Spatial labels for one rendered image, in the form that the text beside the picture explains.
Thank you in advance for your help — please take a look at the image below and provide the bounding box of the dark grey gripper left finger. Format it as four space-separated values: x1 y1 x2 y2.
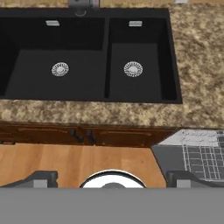
2 171 59 189

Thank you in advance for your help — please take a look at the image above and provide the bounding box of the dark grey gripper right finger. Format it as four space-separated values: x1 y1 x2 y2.
165 170 224 189

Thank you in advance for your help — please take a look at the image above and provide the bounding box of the grey dishwasher door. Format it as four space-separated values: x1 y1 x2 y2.
150 129 224 189

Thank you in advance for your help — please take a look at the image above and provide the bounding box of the brown cupboard door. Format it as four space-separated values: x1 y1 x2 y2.
84 124 179 149
0 122 86 146

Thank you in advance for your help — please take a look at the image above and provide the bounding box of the white and black round base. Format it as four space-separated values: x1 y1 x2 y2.
79 169 147 189

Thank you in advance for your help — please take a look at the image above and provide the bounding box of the black double sink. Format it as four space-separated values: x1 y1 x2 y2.
0 7 184 105

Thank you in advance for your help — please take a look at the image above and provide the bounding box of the grey wire dishwasher rack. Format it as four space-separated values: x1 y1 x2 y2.
181 130 224 182

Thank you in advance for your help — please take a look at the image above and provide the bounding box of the black cupboard handle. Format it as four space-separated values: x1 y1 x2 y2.
69 128 85 144
86 129 97 145

